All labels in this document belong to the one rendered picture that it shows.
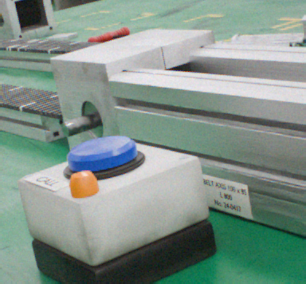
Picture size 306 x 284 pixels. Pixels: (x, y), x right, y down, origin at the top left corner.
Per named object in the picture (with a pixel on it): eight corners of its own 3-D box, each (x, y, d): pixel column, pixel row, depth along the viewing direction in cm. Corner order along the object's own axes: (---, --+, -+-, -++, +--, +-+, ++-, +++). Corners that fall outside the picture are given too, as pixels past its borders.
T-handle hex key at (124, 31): (86, 49, 137) (84, 37, 137) (126, 36, 142) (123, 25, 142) (154, 48, 125) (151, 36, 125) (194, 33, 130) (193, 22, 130)
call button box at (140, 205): (36, 270, 53) (12, 173, 52) (165, 217, 58) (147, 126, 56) (101, 307, 47) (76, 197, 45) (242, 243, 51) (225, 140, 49)
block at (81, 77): (49, 178, 72) (22, 65, 70) (170, 134, 78) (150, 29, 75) (103, 197, 65) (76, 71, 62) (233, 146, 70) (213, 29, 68)
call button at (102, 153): (60, 183, 51) (52, 150, 51) (118, 161, 53) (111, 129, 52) (94, 194, 48) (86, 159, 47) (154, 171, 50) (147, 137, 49)
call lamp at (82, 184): (66, 195, 47) (61, 174, 46) (90, 186, 47) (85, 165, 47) (80, 199, 45) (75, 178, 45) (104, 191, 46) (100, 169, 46)
